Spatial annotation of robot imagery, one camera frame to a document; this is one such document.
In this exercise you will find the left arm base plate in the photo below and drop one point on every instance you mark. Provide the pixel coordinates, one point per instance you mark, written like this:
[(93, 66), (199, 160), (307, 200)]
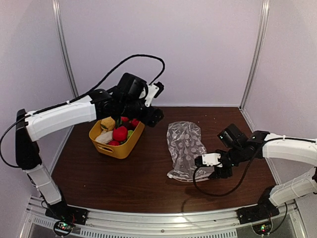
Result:
[(62, 211)]

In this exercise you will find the clear zip top bag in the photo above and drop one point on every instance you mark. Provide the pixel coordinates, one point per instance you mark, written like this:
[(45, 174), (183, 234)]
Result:
[(184, 144)]

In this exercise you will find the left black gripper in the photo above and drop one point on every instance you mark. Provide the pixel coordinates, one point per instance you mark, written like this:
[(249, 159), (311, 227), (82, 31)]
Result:
[(152, 118)]

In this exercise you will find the yellow plastic basket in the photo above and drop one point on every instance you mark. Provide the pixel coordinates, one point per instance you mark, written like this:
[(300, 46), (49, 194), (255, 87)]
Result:
[(123, 150)]

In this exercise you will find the green plush vegetable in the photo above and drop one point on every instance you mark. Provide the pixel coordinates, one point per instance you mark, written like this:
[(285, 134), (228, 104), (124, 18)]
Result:
[(130, 132)]

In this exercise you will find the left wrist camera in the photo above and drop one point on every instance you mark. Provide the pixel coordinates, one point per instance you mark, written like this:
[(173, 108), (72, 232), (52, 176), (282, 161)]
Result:
[(152, 91)]

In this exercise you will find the red plush tomato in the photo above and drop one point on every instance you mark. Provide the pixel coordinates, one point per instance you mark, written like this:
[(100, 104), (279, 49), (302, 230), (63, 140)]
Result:
[(134, 123)]

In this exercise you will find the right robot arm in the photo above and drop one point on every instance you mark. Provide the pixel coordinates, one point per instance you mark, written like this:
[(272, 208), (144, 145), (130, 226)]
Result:
[(263, 144)]

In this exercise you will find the left circuit board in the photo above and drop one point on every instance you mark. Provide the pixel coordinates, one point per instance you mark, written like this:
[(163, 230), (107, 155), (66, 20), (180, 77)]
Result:
[(61, 228)]

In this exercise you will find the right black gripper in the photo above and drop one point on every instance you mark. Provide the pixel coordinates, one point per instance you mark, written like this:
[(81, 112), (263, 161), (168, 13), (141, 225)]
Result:
[(221, 174)]

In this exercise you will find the yellow plush burger bun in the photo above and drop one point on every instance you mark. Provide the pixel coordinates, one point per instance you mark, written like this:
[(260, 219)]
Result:
[(107, 124)]

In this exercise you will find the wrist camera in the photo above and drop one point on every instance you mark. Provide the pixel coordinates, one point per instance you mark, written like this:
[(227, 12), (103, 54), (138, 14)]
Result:
[(208, 160), (152, 91)]

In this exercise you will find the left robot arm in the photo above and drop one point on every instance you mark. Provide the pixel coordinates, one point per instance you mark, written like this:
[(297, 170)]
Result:
[(96, 104)]

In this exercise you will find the right aluminium frame post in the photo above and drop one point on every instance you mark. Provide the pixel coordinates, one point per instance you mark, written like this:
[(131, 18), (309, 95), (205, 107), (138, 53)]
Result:
[(257, 51)]

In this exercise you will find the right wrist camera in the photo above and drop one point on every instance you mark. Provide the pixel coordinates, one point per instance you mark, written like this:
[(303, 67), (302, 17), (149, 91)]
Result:
[(208, 160)]

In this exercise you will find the aluminium frame post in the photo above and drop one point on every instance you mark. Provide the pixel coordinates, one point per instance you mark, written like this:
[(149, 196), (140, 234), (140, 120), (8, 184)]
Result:
[(257, 51), (63, 47)]

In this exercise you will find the circuit board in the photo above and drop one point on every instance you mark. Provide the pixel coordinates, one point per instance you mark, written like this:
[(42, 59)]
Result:
[(61, 228), (262, 229)]

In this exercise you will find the left aluminium frame post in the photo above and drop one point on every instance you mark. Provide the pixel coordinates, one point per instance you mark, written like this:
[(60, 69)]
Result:
[(63, 47)]

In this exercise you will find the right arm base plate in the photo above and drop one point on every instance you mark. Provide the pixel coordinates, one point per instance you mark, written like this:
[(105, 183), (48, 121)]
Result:
[(256, 213)]

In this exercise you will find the small red plush fruit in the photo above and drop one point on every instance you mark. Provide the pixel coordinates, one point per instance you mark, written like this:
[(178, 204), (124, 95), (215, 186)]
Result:
[(114, 143)]

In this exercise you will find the right circuit board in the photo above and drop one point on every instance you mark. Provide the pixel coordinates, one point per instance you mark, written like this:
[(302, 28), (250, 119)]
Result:
[(262, 229)]

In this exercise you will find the front aluminium rail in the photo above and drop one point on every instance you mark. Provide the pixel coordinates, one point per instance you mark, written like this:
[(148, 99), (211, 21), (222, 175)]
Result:
[(222, 223)]

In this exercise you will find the red plush apple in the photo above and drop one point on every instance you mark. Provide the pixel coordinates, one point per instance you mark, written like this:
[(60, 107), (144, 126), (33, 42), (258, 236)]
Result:
[(120, 134)]

